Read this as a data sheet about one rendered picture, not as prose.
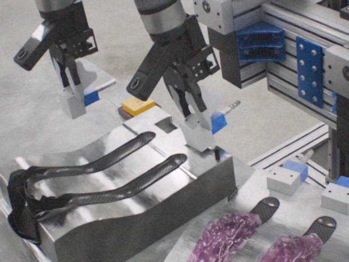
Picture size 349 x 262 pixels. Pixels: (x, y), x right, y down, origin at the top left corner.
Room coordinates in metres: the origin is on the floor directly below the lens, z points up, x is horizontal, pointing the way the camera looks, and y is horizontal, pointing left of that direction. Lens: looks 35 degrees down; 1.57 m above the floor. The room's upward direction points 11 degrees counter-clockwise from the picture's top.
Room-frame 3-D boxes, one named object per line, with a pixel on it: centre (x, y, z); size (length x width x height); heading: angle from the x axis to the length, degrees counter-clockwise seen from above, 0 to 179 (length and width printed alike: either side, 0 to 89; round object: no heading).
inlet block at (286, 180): (0.83, -0.20, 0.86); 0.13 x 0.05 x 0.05; 137
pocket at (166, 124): (1.01, 0.02, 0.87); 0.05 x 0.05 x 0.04; 30
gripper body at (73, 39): (1.12, 0.19, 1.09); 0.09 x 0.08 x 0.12; 120
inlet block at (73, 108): (1.12, 0.18, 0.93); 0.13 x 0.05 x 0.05; 120
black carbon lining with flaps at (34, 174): (0.85, 0.17, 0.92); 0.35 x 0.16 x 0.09; 120
